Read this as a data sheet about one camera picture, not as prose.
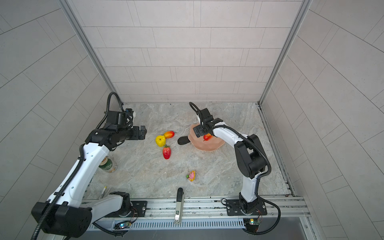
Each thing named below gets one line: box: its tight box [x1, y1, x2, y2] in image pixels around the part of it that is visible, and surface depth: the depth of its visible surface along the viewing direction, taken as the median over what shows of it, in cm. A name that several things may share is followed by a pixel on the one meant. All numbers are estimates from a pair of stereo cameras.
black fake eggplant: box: [177, 136, 191, 145], surface depth 95 cm
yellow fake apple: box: [155, 135, 167, 147], surface depth 93 cm
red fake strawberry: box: [162, 144, 171, 160], surface depth 89 cm
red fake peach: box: [203, 133, 213, 141], surface depth 95 cm
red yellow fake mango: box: [164, 130, 175, 139], surface depth 98 cm
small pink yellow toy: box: [186, 170, 196, 182], surface depth 80 cm
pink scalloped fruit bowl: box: [188, 123, 225, 152], surface depth 94 cm
